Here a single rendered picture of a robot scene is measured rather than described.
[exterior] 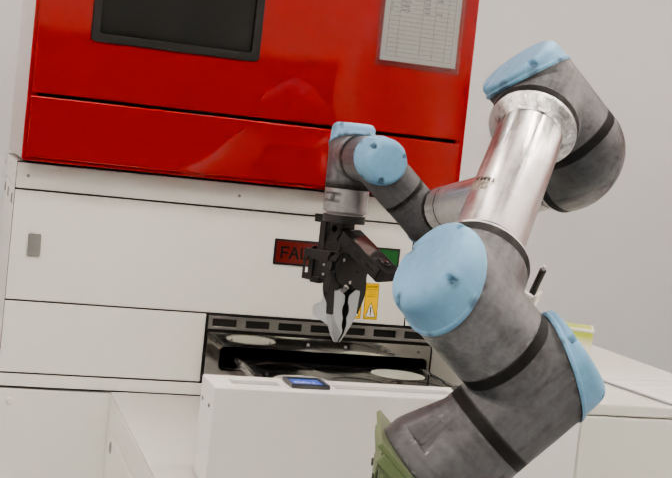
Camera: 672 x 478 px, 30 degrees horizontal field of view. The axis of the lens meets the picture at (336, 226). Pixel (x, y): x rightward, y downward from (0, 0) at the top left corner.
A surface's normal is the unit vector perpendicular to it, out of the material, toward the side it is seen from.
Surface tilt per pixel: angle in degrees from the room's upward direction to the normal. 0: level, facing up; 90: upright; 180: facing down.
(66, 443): 90
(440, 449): 59
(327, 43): 90
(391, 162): 90
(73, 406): 90
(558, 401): 101
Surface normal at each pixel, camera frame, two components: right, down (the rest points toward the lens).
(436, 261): -0.67, -0.62
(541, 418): 0.16, 0.26
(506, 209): 0.32, -0.65
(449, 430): -0.17, -0.61
